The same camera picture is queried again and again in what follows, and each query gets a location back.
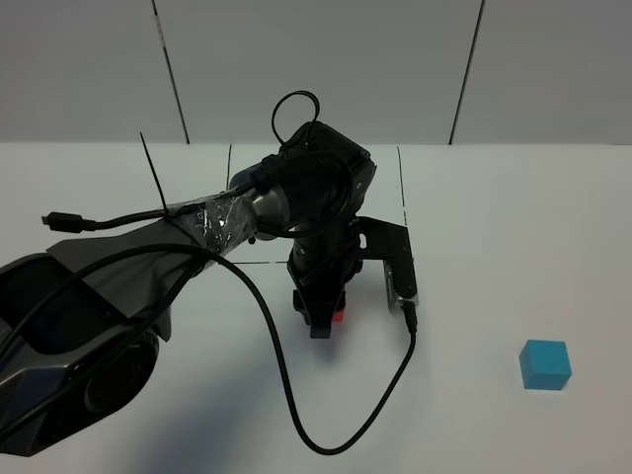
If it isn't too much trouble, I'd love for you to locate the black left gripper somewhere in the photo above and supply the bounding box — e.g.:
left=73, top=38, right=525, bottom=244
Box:
left=287, top=216, right=362, bottom=339

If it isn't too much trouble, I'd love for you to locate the black camera cable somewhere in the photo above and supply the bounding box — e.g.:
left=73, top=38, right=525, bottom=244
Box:
left=0, top=90, right=421, bottom=455

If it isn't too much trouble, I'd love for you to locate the black zip tie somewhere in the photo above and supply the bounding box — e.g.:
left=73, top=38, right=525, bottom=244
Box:
left=139, top=131, right=223, bottom=261

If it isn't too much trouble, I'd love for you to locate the loose black usb plug cable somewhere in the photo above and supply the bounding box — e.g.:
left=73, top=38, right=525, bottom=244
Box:
left=40, top=210, right=169, bottom=232

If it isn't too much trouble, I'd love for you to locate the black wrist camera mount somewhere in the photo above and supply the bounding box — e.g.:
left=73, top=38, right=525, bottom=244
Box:
left=355, top=216, right=419, bottom=316

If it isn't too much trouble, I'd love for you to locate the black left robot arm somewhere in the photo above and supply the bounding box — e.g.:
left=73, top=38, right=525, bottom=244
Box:
left=1, top=120, right=376, bottom=457

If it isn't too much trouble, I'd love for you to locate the blue block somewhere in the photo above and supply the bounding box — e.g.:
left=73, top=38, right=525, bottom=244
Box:
left=518, top=340, right=573, bottom=391

